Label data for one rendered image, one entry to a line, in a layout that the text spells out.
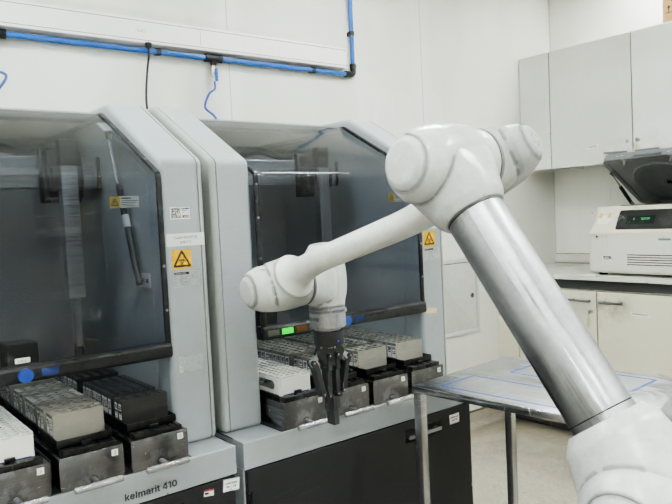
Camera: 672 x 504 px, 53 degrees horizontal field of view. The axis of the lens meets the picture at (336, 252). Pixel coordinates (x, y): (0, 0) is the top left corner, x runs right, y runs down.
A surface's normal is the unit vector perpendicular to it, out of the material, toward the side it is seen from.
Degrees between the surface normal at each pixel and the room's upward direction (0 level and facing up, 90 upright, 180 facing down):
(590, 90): 90
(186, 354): 90
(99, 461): 90
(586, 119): 90
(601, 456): 73
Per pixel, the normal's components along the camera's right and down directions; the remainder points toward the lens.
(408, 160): -0.78, -0.01
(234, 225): 0.62, 0.01
